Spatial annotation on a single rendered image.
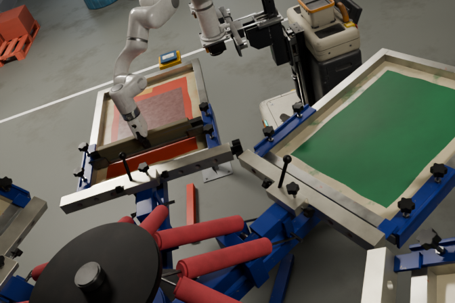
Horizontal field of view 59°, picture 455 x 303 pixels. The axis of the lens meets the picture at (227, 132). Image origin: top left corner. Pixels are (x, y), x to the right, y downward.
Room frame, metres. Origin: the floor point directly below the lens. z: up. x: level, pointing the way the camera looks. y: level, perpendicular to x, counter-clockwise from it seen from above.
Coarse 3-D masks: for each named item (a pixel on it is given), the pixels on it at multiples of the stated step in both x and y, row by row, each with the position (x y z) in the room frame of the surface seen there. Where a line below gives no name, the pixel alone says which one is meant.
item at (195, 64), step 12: (192, 60) 1.98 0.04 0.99; (156, 72) 1.99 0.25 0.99; (168, 72) 1.96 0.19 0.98; (180, 72) 1.96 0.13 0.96; (204, 84) 1.76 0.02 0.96; (108, 96) 1.99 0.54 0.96; (204, 96) 1.61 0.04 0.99; (96, 108) 1.86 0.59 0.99; (96, 120) 1.74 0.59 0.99; (96, 132) 1.64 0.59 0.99; (96, 144) 1.55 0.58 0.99
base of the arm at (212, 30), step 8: (200, 16) 1.84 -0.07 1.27; (208, 16) 1.83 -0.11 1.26; (216, 16) 1.85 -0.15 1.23; (200, 24) 1.86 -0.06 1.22; (208, 24) 1.83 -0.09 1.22; (216, 24) 1.84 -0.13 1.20; (224, 24) 1.88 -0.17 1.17; (208, 32) 1.84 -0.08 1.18; (216, 32) 1.83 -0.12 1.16; (224, 32) 1.85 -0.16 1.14; (208, 40) 1.82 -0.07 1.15
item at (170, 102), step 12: (168, 84) 1.89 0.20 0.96; (180, 84) 1.85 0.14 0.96; (156, 96) 1.82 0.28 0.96; (168, 96) 1.78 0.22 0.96; (180, 96) 1.74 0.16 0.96; (156, 108) 1.71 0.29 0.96; (168, 108) 1.67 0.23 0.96; (180, 108) 1.63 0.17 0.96; (156, 120) 1.61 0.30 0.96; (168, 120) 1.57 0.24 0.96; (180, 144) 1.37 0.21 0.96; (192, 144) 1.34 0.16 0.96; (156, 156) 1.35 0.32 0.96; (168, 156) 1.32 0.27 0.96
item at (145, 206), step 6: (138, 192) 1.09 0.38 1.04; (144, 192) 1.07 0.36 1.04; (150, 192) 1.06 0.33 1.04; (138, 198) 1.06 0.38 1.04; (144, 198) 1.04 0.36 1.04; (150, 198) 1.03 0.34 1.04; (138, 204) 1.03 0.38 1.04; (144, 204) 1.02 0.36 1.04; (150, 204) 1.00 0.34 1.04; (156, 204) 1.04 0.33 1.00; (138, 210) 1.00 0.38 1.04; (144, 210) 0.99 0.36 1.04; (150, 210) 0.98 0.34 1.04; (138, 216) 0.97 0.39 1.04; (144, 216) 0.97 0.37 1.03
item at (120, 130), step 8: (144, 96) 1.86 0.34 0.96; (144, 104) 1.79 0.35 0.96; (144, 112) 1.71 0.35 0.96; (120, 120) 1.72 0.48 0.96; (112, 128) 1.68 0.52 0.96; (120, 128) 1.66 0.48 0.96; (128, 128) 1.63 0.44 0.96; (112, 136) 1.62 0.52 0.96; (120, 136) 1.59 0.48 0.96; (128, 136) 1.57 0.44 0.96; (128, 160) 1.39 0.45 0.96; (136, 160) 1.37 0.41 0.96; (144, 160) 1.35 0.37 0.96; (112, 168) 1.38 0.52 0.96; (120, 168) 1.36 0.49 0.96; (136, 168) 1.32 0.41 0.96; (112, 176) 1.33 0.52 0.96
